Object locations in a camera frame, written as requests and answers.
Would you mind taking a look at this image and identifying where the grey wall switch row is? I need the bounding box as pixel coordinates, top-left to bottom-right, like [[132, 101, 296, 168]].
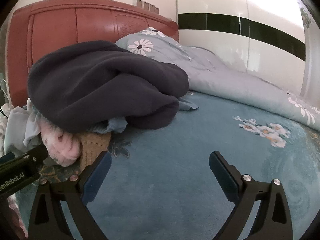
[[135, 0, 160, 14]]

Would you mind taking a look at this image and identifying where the teal bed sheet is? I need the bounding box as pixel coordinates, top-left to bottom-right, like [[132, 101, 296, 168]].
[[0, 90, 320, 240]]

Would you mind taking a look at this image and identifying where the tan knitted garment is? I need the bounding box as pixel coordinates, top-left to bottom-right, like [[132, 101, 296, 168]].
[[79, 132, 112, 173]]

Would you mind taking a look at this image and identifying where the pink fuzzy garment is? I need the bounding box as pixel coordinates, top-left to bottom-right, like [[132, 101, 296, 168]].
[[40, 122, 83, 167]]

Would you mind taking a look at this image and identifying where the dark grey fleece sweater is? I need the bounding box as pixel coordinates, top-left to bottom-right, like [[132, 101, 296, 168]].
[[27, 40, 190, 133]]

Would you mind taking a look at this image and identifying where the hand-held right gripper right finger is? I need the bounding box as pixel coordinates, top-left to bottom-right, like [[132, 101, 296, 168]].
[[209, 151, 294, 240]]

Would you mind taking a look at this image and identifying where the pale blue-white cloth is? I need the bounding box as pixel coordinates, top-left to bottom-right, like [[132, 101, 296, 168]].
[[4, 97, 50, 155]]

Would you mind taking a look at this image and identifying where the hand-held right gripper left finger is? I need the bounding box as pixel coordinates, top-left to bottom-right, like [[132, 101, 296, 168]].
[[28, 151, 112, 240]]

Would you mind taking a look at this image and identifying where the light blue daisy quilt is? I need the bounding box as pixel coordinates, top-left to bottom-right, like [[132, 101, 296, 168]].
[[115, 27, 320, 125]]

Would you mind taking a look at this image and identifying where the white wardrobe with black stripe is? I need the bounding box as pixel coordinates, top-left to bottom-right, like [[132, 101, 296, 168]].
[[177, 0, 320, 98]]

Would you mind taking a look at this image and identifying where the red-brown wooden headboard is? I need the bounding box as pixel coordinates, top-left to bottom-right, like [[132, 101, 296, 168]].
[[5, 0, 179, 105]]

